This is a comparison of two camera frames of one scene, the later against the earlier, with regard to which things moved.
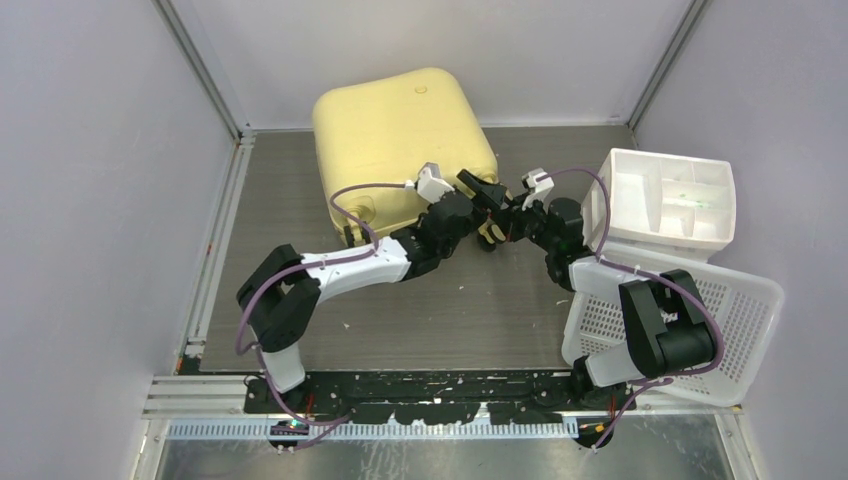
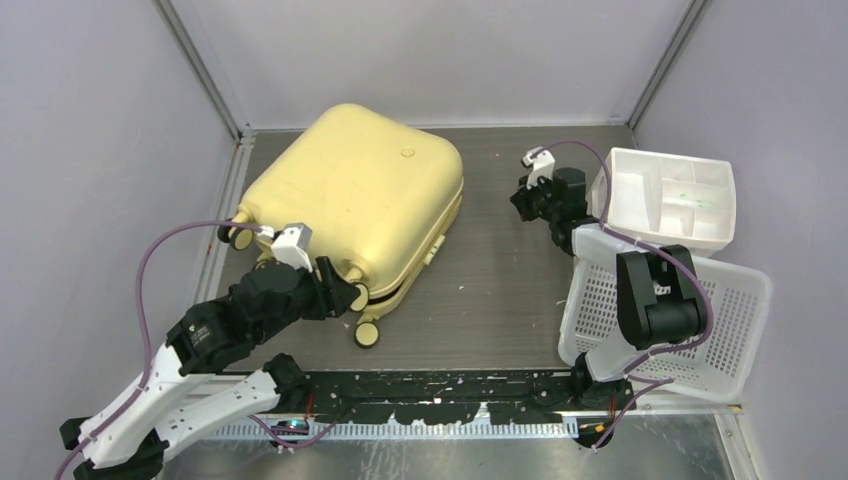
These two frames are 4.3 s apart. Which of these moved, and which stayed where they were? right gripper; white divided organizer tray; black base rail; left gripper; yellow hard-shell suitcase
Moved: left gripper; right gripper; yellow hard-shell suitcase
Stayed: white divided organizer tray; black base rail
